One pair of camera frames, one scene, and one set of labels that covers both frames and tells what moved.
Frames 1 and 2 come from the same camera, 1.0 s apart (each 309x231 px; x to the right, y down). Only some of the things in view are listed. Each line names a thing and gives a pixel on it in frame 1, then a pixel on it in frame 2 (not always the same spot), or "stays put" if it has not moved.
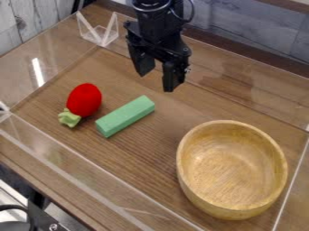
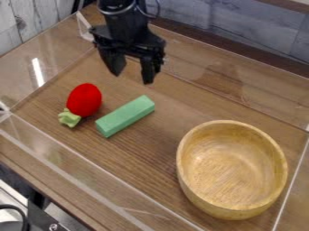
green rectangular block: (124, 115) stays put
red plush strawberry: (83, 101) stays put
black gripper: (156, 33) → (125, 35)
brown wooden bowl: (231, 169) stays put
